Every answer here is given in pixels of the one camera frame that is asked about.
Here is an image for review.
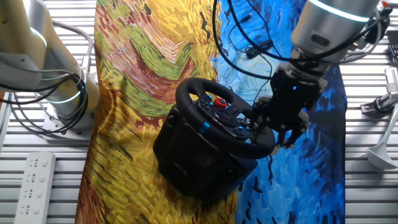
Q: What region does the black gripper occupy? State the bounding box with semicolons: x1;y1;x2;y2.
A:
248;70;325;156

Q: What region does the black racing steering wheel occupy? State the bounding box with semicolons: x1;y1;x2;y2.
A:
175;77;276;161

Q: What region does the black steering wheel base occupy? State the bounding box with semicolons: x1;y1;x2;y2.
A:
152;105;259;205

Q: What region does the white dome stand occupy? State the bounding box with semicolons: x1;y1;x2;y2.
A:
366;105;398;170

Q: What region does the blue yellow painting print cloth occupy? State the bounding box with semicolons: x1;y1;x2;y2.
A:
75;0;348;224

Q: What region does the white power strip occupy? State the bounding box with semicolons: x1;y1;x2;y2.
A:
14;151;57;224

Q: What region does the thin black wheel cable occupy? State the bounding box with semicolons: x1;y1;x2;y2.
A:
228;12;275;103

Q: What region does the smooth black arm cable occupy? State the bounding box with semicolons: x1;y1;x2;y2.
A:
226;0;392;63

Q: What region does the thick braided black cable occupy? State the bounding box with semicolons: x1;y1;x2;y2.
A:
212;0;274;81

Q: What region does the silver clamp bracket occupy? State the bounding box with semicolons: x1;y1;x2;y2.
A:
360;91;398;114

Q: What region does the silver ribbed camera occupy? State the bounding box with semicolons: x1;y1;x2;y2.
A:
384;67;398;94

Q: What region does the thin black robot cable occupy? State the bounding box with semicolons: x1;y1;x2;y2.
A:
0;73;90;137

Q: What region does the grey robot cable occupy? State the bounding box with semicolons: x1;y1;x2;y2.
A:
51;19;95;77

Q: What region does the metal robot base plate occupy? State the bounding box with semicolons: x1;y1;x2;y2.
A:
42;102;94;141

